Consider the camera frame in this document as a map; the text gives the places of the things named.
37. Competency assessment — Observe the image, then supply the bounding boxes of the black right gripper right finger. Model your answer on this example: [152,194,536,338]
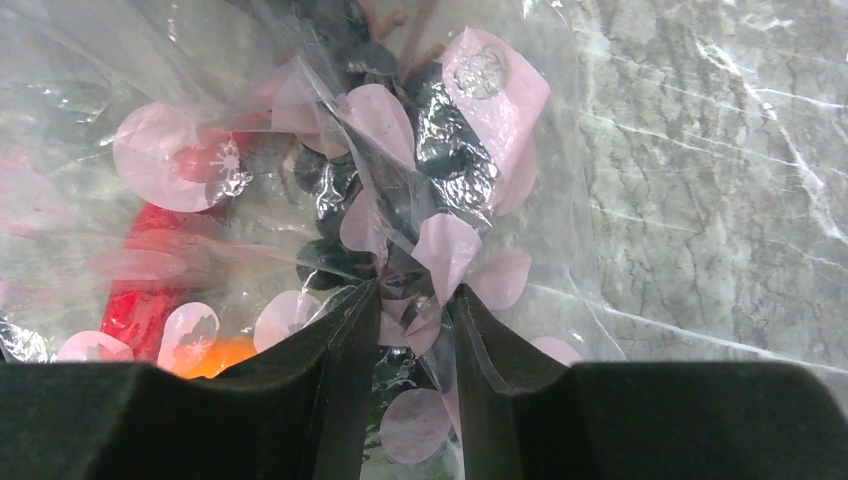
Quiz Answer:
[447,286,847,479]

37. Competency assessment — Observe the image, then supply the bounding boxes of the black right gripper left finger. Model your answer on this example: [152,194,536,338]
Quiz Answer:
[1,281,381,479]

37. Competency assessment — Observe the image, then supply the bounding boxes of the clear zip top bag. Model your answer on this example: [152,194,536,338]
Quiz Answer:
[1,1,624,470]

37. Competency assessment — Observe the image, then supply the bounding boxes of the fake black grape bunch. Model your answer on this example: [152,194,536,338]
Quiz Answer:
[292,43,502,303]

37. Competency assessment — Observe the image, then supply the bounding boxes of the fake orange green mango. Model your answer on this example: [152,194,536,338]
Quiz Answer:
[175,337,257,379]

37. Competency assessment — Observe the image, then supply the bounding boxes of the fake red chili pepper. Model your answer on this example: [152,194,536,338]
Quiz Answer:
[100,131,259,361]

